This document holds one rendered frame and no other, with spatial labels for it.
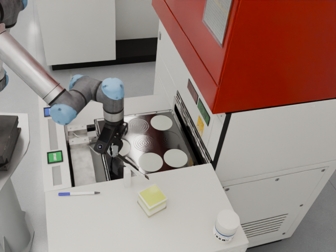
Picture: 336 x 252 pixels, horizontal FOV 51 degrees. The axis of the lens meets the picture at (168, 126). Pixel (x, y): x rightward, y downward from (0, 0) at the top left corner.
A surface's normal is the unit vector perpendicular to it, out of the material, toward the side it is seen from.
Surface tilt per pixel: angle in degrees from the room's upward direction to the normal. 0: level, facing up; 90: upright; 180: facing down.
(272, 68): 90
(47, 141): 0
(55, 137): 0
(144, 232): 0
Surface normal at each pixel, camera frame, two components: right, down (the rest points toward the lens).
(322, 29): 0.29, 0.69
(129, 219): 0.09, -0.72
